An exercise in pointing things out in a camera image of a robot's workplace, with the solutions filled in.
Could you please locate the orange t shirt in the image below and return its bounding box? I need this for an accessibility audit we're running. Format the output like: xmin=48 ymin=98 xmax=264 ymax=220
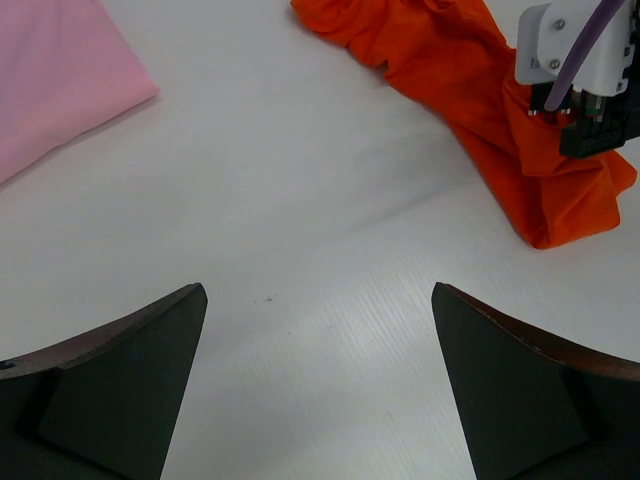
xmin=292 ymin=0 xmax=637 ymax=249

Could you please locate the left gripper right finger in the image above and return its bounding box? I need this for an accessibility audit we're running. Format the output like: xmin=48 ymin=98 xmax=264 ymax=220
xmin=431 ymin=283 xmax=639 ymax=479

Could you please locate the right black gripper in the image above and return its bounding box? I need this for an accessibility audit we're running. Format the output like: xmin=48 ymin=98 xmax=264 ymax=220
xmin=527 ymin=83 xmax=640 ymax=160

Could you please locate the folded pink t shirt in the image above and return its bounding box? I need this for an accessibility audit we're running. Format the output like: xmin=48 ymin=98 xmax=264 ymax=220
xmin=1 ymin=1 xmax=159 ymax=181

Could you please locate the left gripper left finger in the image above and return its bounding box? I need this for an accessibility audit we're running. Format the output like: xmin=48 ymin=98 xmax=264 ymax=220
xmin=1 ymin=283 xmax=207 ymax=479

